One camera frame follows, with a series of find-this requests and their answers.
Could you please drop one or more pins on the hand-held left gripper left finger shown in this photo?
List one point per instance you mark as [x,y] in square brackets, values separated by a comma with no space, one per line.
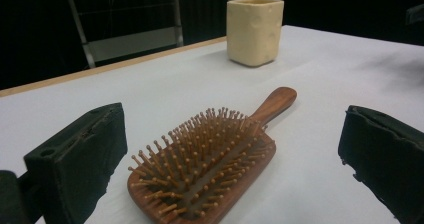
[76,160]

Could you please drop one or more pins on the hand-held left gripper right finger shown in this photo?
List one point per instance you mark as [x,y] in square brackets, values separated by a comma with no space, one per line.
[386,157]

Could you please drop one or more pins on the wooden paddle hairbrush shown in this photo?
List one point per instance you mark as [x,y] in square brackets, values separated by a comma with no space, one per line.
[206,170]

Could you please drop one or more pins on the cream square cup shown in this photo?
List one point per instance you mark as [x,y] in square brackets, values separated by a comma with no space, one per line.
[253,34]

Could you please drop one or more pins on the folding table with metal legs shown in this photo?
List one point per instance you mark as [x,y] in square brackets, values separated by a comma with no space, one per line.
[133,44]

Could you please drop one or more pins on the white table cover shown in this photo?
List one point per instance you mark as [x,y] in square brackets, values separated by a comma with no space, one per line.
[186,80]

